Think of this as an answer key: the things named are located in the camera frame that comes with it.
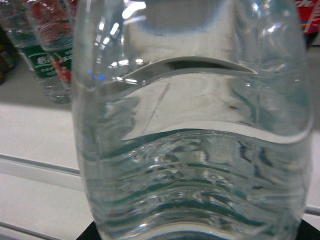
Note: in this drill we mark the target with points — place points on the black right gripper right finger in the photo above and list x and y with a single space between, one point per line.
307 232

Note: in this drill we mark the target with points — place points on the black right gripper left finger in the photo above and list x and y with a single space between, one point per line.
90 233

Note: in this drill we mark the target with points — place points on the water bottle green label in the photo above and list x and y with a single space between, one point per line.
192 118

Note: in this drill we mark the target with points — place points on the water bottle red players label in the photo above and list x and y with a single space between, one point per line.
52 21

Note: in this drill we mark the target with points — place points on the water bottle barcode label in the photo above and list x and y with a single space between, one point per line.
13 20

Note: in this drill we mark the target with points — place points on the cola bottle right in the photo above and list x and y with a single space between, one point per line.
309 15

